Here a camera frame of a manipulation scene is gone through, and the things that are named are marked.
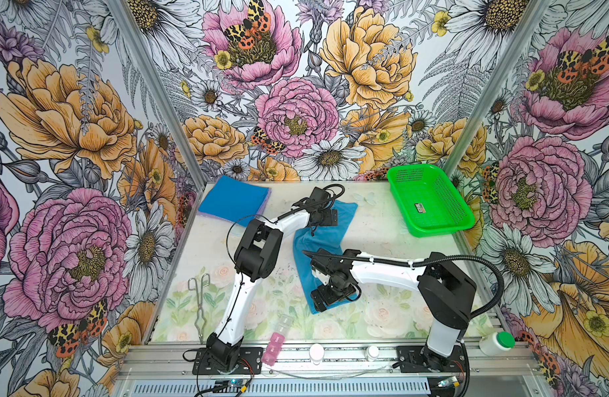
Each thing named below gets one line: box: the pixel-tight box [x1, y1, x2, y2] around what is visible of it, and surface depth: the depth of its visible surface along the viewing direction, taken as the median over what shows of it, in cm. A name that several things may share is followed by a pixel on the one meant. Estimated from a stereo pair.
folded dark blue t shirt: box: [197, 175, 269, 227], surface depth 114 cm
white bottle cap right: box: [365, 344, 380, 362], surface depth 73 cm
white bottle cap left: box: [308, 343, 325, 366], surface depth 71 cm
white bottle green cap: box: [478, 330, 516, 357], surface depth 72 cm
